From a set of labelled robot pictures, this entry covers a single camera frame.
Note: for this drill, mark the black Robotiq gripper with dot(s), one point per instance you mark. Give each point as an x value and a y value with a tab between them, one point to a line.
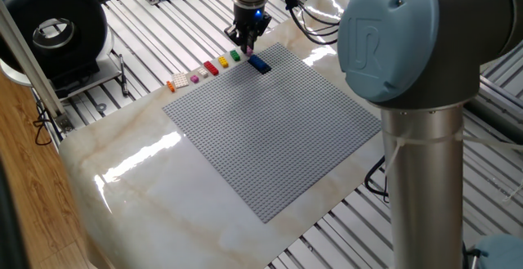
251	19

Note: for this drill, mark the light pink Lego brick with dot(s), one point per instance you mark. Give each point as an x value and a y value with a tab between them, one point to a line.
249	51

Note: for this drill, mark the green Lego brick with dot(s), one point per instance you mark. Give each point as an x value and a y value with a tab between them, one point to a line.
235	55

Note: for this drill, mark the blue Lego brick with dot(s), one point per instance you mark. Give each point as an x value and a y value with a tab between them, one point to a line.
257	61

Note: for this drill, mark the black Lego plate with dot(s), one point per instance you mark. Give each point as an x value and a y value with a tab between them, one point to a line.
266	70

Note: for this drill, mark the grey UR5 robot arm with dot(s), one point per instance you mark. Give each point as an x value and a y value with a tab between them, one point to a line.
425	179

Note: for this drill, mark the yellow Lego brick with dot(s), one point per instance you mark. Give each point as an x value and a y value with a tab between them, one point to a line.
223	61

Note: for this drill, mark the red Lego brick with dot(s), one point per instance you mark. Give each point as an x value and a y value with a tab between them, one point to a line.
211	68

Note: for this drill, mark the small white Lego brick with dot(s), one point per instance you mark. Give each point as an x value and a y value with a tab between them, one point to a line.
203	72

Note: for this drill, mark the small magenta Lego brick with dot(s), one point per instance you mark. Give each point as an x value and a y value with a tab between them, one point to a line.
194	79

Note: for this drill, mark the large white Lego plate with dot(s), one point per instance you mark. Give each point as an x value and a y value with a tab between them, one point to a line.
180	80

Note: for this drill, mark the grey Lego baseplate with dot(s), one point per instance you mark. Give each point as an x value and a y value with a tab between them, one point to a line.
274	134

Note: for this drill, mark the black metal pen tool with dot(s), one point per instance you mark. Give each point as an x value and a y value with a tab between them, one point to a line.
123	74

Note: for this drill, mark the small metal washer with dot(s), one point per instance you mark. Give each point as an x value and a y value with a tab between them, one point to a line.
98	105

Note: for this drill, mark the glossy marble pattern mat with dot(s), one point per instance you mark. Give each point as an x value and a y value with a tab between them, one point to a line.
171	203

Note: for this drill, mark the black curved panel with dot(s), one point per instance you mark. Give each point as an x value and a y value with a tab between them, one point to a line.
10	220

